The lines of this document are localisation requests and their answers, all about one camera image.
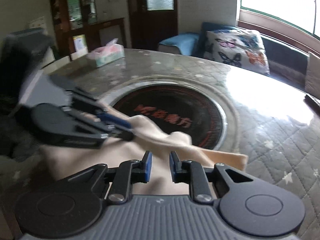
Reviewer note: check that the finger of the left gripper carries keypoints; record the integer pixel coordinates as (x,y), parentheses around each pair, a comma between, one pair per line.
(110,119)
(121,133)

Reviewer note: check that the round induction hotpot cooker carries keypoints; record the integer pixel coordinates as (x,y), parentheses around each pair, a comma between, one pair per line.
(178,108)

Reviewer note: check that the butterfly print pillow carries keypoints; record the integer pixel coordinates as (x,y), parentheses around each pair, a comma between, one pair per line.
(237,47)

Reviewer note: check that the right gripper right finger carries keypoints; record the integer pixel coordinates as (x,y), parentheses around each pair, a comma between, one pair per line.
(192,173)

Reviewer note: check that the grey plain cushion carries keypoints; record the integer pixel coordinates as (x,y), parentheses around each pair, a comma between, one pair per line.
(312,78)

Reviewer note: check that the green framed window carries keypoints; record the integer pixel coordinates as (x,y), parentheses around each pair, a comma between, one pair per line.
(295,19)

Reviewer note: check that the dark wooden door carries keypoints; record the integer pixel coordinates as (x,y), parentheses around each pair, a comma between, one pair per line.
(152,21)

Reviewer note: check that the dark wooden side table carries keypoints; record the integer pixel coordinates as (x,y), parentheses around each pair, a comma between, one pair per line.
(100,33)

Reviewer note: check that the black remote control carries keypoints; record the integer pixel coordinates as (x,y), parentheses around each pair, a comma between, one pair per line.
(312,102)

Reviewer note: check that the dark wooden display cabinet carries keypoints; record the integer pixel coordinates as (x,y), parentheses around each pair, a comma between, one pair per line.
(69,15)

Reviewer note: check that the pink tissue box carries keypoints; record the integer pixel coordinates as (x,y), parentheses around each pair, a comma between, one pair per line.
(109,53)

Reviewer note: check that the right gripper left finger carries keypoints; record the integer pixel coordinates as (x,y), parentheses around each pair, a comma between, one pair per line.
(126,175)

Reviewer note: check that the blue sofa bench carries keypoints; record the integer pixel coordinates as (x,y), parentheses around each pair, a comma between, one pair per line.
(287,63)

